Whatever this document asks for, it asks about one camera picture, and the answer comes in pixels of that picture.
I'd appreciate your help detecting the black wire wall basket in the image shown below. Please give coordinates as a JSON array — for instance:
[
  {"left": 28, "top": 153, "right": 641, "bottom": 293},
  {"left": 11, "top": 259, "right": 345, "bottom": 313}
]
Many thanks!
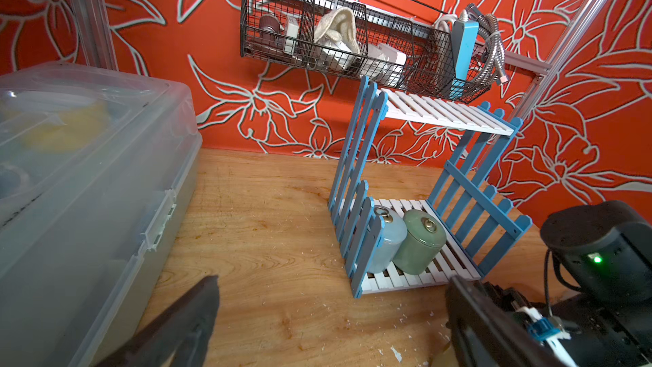
[{"left": 240, "top": 0, "right": 510, "bottom": 104}]

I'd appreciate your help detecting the blue white slatted shelf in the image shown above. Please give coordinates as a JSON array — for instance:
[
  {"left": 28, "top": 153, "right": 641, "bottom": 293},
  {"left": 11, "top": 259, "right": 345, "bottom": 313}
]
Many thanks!
[{"left": 328, "top": 77, "right": 533, "bottom": 298}]

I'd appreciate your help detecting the small blue tea canister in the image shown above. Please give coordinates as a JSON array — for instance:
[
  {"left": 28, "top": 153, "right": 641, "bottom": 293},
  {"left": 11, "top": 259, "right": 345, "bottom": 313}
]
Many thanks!
[{"left": 368, "top": 206, "right": 408, "bottom": 274}]

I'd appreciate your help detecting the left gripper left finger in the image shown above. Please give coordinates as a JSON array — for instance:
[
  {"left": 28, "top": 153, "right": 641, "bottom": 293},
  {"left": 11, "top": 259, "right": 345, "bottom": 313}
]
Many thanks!
[{"left": 98, "top": 275, "right": 220, "bottom": 366}]

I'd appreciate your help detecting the clear plastic storage box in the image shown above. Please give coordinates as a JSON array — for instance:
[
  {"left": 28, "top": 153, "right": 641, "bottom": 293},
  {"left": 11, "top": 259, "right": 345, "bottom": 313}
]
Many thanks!
[{"left": 1, "top": 62, "right": 202, "bottom": 366}]

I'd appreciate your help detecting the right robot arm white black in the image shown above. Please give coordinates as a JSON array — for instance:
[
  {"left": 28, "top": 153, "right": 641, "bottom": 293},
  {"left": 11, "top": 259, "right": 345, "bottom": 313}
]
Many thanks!
[{"left": 540, "top": 200, "right": 651, "bottom": 366}]

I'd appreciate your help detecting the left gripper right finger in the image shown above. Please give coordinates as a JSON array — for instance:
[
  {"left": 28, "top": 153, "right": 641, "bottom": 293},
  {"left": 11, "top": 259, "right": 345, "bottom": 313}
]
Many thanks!
[{"left": 446, "top": 276, "right": 563, "bottom": 366}]

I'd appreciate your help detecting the beige cloth in basket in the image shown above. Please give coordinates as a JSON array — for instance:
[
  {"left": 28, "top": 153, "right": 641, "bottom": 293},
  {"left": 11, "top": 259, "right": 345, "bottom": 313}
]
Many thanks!
[{"left": 313, "top": 7, "right": 361, "bottom": 54}]

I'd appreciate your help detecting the small green tea canister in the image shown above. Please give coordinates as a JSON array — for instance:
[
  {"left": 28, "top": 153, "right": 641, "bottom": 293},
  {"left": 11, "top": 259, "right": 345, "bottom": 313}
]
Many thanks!
[{"left": 393, "top": 209, "right": 447, "bottom": 275}]

